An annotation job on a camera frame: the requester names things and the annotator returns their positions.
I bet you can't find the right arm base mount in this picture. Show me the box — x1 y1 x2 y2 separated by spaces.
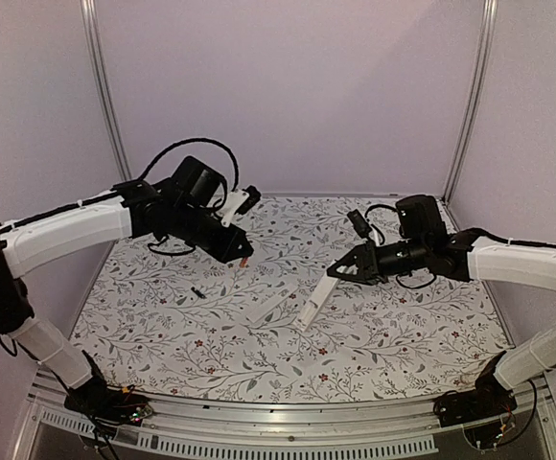
433 352 518 427

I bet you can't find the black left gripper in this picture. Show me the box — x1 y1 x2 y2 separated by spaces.
172 203 254 265

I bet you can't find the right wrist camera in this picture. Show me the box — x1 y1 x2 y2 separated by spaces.
347 210 385 246

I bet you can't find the left aluminium frame post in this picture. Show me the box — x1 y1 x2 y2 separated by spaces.
80 0 132 181

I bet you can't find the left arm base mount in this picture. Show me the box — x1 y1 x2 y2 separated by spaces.
64 351 153 426

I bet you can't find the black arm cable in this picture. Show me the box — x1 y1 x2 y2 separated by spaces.
133 137 240 186
363 203 399 236

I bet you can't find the floral patterned table mat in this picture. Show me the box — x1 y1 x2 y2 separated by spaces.
71 197 509 403

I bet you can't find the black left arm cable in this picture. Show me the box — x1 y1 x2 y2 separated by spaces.
133 137 240 186

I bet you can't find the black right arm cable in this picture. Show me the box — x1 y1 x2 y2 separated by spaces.
363 203 399 236

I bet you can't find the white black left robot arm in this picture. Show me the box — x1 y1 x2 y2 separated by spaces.
0 156 261 416

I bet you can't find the front aluminium rail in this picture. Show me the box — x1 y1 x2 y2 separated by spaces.
12 373 556 459

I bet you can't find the right aluminium frame post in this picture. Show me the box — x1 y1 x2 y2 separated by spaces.
442 0 498 206

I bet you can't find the aluminium frame post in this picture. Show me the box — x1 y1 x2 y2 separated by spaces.
80 0 132 181
442 0 498 206

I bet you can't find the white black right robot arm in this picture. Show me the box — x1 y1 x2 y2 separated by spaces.
327 195 556 418

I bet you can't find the white remote control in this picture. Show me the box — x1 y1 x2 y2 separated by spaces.
294 275 339 332

